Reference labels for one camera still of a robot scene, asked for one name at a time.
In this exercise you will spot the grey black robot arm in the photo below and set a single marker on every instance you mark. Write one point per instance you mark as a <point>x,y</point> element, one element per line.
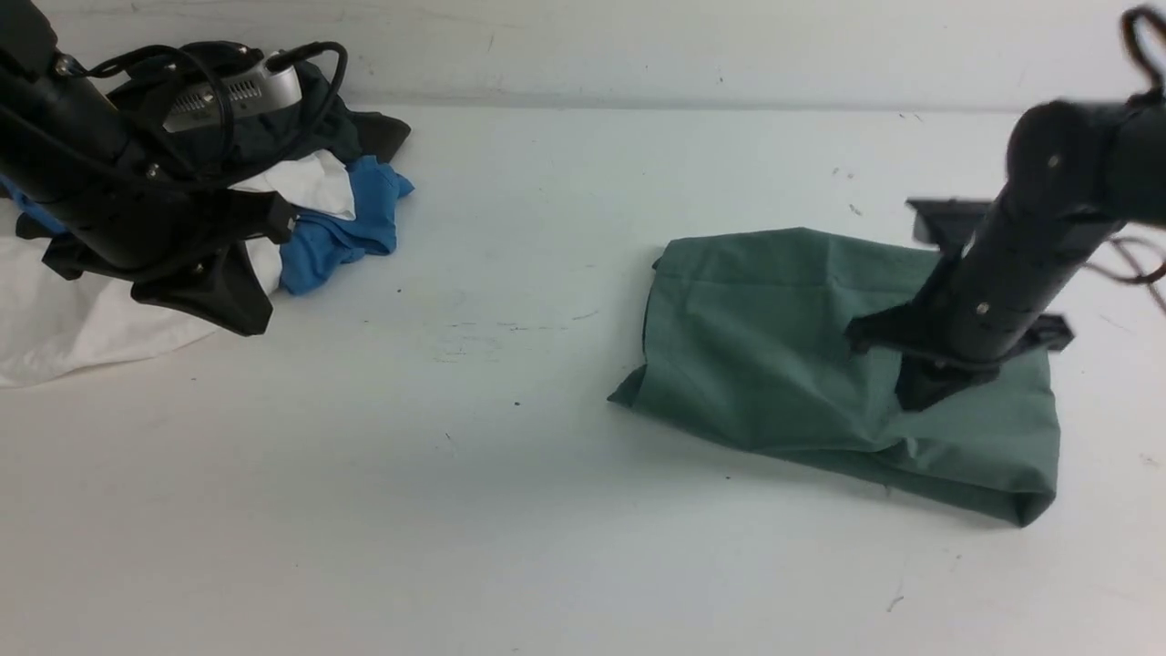
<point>23,36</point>

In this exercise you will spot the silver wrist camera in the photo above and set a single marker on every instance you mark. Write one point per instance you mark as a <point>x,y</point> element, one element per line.
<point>257,90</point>

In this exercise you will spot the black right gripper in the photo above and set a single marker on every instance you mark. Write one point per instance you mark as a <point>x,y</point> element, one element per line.
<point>982,307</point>

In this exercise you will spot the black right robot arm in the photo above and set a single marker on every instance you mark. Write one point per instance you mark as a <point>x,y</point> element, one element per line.
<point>1076,174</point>

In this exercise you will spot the green long-sleeve top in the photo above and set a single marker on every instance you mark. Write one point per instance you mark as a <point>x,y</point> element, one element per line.
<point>743,346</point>

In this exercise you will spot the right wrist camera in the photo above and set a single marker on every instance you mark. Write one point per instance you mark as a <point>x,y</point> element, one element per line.
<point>947,224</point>

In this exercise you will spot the white garment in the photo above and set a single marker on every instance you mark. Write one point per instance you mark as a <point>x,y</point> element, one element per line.
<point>51,326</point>

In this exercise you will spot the dark grey garment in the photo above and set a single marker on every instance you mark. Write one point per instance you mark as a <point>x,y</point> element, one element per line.
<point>321,121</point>

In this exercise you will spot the blue garment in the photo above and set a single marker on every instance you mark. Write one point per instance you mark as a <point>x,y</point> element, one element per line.
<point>346,228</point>

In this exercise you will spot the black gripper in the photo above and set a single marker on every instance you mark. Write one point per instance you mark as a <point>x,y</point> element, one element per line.
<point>132,209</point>

